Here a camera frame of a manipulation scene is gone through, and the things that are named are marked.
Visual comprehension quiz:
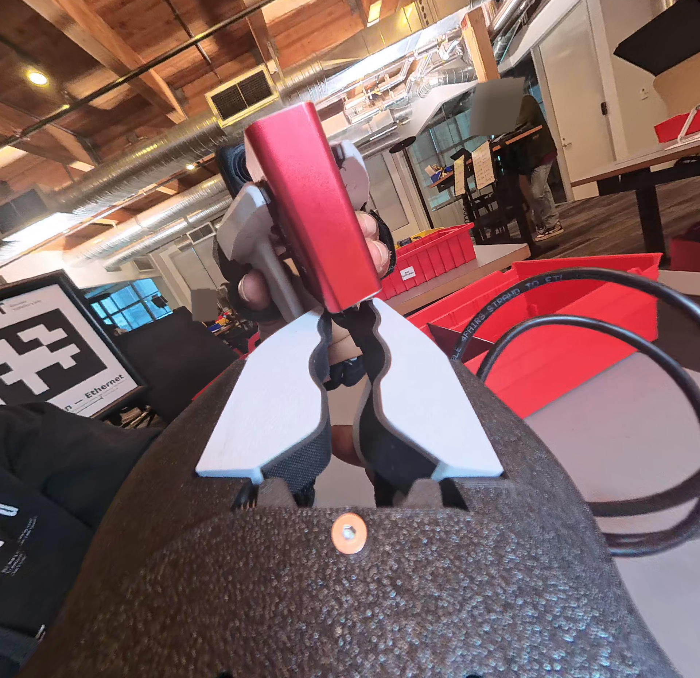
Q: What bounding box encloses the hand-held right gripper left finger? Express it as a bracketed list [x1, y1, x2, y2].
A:
[194, 309, 333, 484]

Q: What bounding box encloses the small red bin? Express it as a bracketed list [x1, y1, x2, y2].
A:
[653, 112, 700, 144]

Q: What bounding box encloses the framed tag sign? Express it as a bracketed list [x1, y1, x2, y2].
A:
[0, 269, 148, 419]

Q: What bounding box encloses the red network switch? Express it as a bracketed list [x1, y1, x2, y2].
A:
[244, 102, 382, 313]

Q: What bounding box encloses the red ribbed bin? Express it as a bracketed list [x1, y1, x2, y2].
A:
[377, 223, 477, 301]

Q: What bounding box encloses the white door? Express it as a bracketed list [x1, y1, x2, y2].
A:
[533, 0, 616, 170]

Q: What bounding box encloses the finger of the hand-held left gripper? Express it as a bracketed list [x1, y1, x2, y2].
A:
[331, 139, 372, 211]
[216, 183, 310, 326]

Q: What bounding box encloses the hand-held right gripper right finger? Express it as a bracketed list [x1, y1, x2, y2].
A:
[354, 298, 505, 483]

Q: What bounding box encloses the red plastic bin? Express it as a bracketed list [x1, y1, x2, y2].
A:
[407, 253, 679, 421]

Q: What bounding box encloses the cardboard box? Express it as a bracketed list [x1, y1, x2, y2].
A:
[614, 0, 700, 118]

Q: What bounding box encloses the silver ventilation duct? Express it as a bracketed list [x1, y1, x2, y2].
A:
[52, 60, 482, 219]

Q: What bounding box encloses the black ethernet cable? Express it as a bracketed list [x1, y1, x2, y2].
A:
[448, 268, 700, 558]

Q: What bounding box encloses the person's left hand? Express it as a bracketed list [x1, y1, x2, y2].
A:
[240, 210, 392, 310]

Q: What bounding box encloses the ceiling air vent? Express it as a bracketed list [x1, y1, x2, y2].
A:
[205, 65, 281, 127]

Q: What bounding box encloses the black leg desk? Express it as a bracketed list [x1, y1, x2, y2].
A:
[571, 142, 700, 268]

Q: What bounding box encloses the person's black jacket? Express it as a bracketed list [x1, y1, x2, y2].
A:
[0, 402, 165, 678]

